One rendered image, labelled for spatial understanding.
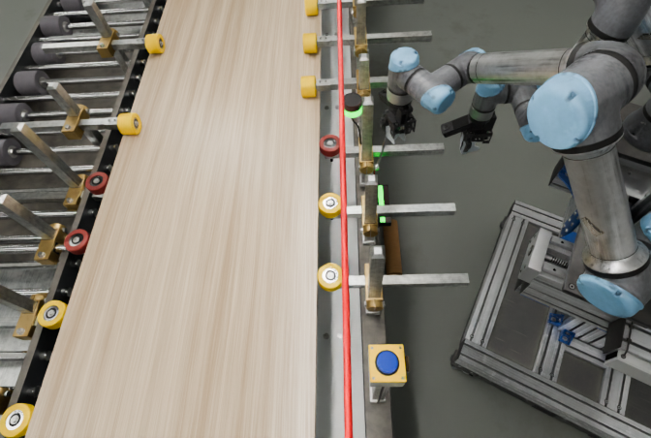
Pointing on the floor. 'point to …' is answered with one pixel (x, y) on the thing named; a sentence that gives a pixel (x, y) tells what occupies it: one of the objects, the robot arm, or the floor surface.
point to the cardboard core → (392, 249)
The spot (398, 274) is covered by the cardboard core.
